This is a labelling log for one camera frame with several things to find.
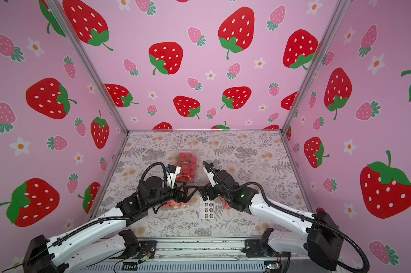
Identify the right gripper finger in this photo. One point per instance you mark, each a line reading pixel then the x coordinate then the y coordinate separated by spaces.
pixel 204 195
pixel 202 187

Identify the clear strawberry box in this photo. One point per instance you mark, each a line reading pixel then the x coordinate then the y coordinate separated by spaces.
pixel 187 161

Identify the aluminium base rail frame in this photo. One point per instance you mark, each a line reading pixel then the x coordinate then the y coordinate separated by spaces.
pixel 189 255

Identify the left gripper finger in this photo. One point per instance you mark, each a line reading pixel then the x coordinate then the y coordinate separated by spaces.
pixel 191 187
pixel 193 198

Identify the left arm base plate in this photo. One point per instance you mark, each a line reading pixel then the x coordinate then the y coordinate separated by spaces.
pixel 140 250

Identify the white sticker sheet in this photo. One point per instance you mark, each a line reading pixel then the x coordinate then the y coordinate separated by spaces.
pixel 206 210

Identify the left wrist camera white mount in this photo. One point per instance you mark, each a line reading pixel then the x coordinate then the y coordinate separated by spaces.
pixel 171 172

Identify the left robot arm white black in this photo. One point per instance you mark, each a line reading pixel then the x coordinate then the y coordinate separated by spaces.
pixel 107 236

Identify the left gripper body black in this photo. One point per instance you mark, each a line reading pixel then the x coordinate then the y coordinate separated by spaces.
pixel 176 197

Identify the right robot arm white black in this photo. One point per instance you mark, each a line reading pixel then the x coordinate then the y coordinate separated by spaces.
pixel 322 240

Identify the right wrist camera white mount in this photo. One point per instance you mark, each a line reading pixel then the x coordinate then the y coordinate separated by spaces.
pixel 210 171

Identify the clear large peach box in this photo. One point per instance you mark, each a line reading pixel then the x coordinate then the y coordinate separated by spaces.
pixel 170 205

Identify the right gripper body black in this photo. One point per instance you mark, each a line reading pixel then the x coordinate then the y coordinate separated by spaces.
pixel 209 190

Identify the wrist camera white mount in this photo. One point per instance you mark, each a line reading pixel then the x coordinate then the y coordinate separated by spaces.
pixel 171 172
pixel 210 171

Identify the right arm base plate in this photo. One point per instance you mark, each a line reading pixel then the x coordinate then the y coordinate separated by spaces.
pixel 265 248

